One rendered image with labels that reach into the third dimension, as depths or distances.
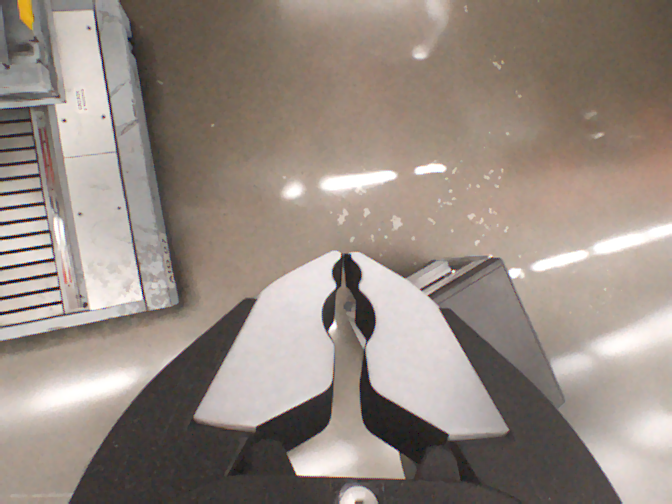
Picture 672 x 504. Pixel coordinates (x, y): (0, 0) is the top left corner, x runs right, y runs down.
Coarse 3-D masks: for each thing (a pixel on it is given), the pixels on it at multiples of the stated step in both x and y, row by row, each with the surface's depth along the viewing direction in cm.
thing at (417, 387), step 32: (352, 256) 12; (352, 288) 12; (384, 288) 10; (416, 288) 10; (384, 320) 8; (416, 320) 8; (384, 352) 7; (416, 352) 7; (448, 352) 7; (384, 384) 6; (416, 384) 6; (448, 384) 6; (480, 384) 7; (384, 416) 6; (416, 416) 6; (448, 416) 6; (480, 416) 6; (416, 448) 6
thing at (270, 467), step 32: (256, 448) 5; (448, 448) 5; (224, 480) 4; (256, 480) 4; (288, 480) 4; (320, 480) 4; (352, 480) 4; (384, 480) 4; (416, 480) 4; (448, 480) 4
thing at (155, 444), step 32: (224, 320) 8; (192, 352) 7; (224, 352) 7; (160, 384) 6; (192, 384) 6; (128, 416) 5; (160, 416) 6; (192, 416) 6; (128, 448) 5; (160, 448) 5; (192, 448) 5; (224, 448) 5; (96, 480) 5; (128, 480) 5; (160, 480) 5; (192, 480) 5
